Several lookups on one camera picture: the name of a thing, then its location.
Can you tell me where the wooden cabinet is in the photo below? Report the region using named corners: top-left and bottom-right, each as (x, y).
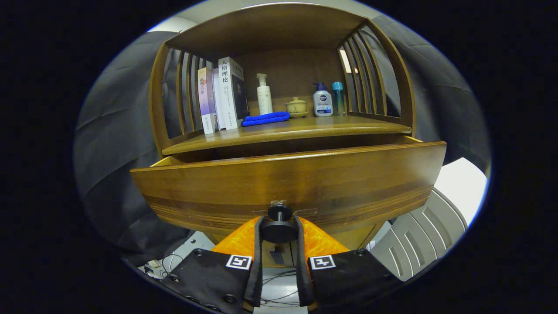
top-left (148, 2), bottom-right (417, 269)

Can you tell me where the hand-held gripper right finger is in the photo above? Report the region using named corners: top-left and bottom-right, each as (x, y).
top-left (293, 215), bottom-right (404, 312)

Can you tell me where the yellow lidded teacup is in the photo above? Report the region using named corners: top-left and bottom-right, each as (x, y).
top-left (285, 96), bottom-right (310, 119)

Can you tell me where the thick white and black book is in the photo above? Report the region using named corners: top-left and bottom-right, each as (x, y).
top-left (218, 56), bottom-right (249, 130)

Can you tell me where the white bottle with blue pump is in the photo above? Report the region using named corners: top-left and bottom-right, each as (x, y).
top-left (312, 82), bottom-right (333, 117)

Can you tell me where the teal bottle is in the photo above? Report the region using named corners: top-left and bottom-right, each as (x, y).
top-left (332, 81), bottom-right (345, 117)

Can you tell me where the wooden drawer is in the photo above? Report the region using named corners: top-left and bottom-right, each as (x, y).
top-left (130, 135), bottom-right (448, 238)

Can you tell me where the thin white book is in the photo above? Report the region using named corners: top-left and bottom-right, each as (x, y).
top-left (212, 68), bottom-right (226, 130)

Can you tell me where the tall white pump bottle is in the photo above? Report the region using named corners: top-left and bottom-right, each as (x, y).
top-left (256, 73), bottom-right (274, 116)

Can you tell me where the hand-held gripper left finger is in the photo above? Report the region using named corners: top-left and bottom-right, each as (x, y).
top-left (159, 215), bottom-right (265, 314)

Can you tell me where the wooden countertop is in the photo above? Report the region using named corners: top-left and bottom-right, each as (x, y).
top-left (161, 114), bottom-right (412, 156)

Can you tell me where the purple book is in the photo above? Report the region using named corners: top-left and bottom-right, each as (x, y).
top-left (197, 67), bottom-right (217, 135)

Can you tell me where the black drawer knob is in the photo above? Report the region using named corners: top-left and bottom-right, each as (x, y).
top-left (260, 204), bottom-right (299, 244)

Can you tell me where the folded blue cloth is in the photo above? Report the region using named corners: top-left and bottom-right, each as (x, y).
top-left (241, 111), bottom-right (291, 127)

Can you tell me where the white plastic box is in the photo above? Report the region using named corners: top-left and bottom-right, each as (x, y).
top-left (368, 157), bottom-right (489, 282)

